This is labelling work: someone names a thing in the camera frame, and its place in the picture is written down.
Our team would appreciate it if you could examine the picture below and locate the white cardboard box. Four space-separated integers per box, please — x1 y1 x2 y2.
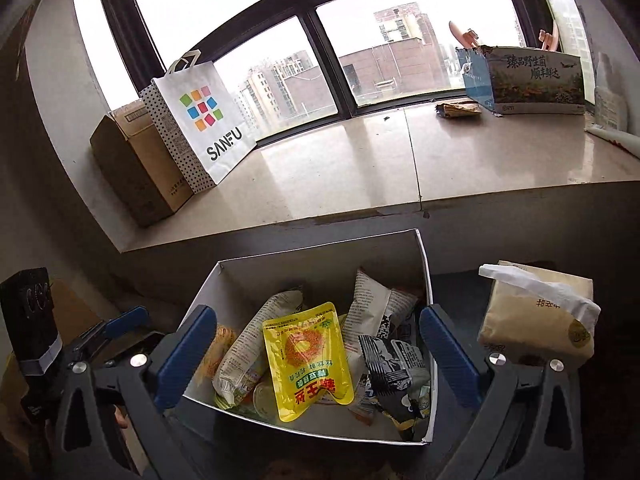
180 228 435 445

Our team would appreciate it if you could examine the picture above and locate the long white green snack packet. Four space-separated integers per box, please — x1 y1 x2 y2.
212 287 306 408

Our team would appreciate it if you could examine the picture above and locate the yellow snack pouch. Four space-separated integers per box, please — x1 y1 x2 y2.
262 301 355 423

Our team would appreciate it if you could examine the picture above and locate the white dotted paper shopping bag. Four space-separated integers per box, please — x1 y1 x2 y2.
139 49 258 196

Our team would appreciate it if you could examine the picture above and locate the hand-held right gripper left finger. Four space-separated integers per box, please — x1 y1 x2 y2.
54 304 218 480

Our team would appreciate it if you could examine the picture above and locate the brown cardboard box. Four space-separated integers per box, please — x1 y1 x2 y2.
90 100 195 228

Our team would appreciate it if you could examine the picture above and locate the flat brown packet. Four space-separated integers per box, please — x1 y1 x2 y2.
435 101 483 121

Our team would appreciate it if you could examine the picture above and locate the white snack packet black print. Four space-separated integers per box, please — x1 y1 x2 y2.
342 267 420 356

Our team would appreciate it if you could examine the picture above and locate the orange snack packet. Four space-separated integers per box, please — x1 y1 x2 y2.
192 324 238 386

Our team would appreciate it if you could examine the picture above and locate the black window frame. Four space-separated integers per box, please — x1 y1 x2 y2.
95 0 576 136

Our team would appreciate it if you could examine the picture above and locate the landscape printed carton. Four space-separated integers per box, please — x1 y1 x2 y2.
485 46 587 116

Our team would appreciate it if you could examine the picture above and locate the beige soft tissue pack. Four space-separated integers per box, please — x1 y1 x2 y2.
477 260 602 368

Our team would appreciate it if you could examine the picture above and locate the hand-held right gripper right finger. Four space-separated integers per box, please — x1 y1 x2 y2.
419 304 583 480

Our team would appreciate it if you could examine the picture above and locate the pink hair clip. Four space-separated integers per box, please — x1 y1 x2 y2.
537 22 561 53
448 20 482 50

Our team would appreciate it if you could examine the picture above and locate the small blue paper bag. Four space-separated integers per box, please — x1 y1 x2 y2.
455 46 496 111

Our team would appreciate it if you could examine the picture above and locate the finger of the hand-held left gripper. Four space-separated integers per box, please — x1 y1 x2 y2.
65 306 151 361
92 331 163 361

